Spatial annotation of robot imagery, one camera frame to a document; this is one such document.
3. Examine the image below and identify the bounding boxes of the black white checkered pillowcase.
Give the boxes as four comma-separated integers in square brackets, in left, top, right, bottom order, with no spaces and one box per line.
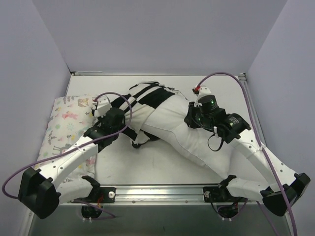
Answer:
[110,81,186,148]

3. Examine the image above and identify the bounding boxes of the white pillow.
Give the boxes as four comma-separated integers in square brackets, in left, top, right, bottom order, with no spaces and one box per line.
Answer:
[127,94,237,178]

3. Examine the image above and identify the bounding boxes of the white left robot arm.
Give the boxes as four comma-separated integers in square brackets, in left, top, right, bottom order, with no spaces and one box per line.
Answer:
[18,108,126,219]

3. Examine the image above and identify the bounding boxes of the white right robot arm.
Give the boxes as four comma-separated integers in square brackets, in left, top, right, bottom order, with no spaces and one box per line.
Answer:
[184,95,311,216]

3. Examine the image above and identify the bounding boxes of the floral animal print pillow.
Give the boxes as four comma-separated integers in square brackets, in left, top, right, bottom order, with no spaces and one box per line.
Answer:
[36,94,99,184]

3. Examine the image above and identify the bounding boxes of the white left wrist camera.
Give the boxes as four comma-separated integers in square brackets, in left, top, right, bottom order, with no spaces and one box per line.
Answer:
[92,95,112,113]

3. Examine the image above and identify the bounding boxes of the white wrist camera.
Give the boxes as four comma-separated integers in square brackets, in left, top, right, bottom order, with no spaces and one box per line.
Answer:
[92,95,112,113]
[192,86,212,97]

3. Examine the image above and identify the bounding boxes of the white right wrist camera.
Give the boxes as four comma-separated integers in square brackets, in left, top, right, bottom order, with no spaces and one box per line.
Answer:
[192,86,212,97]

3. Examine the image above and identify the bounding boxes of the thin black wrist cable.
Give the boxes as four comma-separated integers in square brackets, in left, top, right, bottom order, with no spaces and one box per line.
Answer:
[207,134,224,152]

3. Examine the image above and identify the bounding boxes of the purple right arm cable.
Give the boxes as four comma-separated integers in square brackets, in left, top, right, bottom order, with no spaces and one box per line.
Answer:
[193,71,297,236]

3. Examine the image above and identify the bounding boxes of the aluminium right side rail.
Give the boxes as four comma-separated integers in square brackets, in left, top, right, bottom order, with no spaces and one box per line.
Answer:
[238,73,266,144]

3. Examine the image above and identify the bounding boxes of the aluminium rail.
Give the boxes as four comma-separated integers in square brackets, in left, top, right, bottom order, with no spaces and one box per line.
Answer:
[27,185,292,206]
[238,73,266,144]

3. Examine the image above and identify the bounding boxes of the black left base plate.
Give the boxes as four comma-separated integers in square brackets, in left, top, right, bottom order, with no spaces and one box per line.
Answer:
[72,186,116,204]

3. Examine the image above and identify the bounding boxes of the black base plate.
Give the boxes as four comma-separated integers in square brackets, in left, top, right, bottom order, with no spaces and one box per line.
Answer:
[203,185,246,203]
[72,186,116,204]

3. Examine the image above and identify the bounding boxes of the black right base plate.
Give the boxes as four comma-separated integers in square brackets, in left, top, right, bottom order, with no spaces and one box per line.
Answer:
[203,185,246,203]

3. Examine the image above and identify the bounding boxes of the aluminium front rail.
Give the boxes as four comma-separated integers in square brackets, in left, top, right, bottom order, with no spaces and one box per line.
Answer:
[27,185,292,206]

